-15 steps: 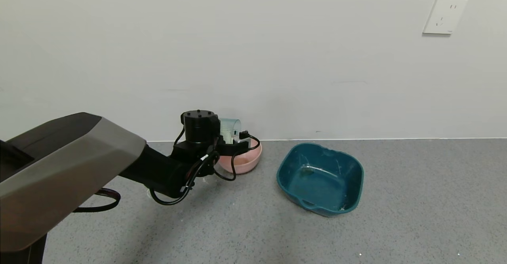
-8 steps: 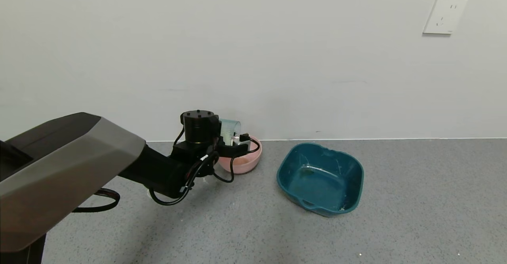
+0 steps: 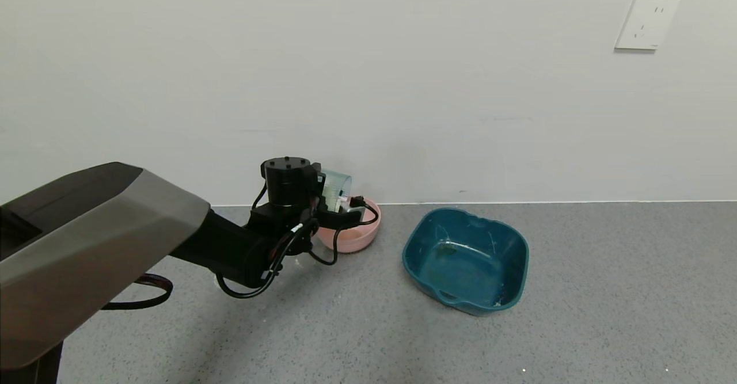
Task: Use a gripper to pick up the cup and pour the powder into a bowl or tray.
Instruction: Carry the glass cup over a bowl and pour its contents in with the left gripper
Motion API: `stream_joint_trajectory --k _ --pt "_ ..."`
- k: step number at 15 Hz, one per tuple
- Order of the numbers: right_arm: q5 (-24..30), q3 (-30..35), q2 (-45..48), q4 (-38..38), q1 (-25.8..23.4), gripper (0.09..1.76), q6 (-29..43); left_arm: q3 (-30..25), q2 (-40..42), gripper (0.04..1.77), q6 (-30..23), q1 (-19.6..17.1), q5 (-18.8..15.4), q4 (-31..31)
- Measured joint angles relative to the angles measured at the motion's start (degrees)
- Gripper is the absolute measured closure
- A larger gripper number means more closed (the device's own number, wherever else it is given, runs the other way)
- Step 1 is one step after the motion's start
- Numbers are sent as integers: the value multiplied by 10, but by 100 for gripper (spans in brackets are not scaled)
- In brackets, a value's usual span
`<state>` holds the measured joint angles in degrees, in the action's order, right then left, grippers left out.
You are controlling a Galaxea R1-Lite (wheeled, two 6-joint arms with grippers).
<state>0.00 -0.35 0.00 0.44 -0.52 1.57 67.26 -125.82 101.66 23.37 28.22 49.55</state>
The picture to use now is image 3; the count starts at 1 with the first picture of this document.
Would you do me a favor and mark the clear ribbed plastic cup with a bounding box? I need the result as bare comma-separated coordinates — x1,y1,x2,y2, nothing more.
320,169,352,212

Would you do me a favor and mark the white wall power socket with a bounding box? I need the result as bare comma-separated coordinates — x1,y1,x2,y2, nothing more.
614,0,680,51

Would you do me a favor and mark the black camera cable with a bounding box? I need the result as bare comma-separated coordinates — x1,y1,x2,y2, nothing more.
216,196,381,299

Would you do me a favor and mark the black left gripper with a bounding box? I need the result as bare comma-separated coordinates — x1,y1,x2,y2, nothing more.
310,162,366,229

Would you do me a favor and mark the black red arm cable loop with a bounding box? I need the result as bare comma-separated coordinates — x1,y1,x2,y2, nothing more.
101,273,174,311

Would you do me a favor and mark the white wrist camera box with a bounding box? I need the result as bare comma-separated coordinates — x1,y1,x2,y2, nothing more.
339,196,367,219

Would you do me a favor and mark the pink plastic bowl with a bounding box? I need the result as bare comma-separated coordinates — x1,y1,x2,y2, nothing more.
317,197,382,254

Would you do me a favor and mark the teal plastic basin tray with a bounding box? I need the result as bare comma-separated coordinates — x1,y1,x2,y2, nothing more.
402,207,530,316

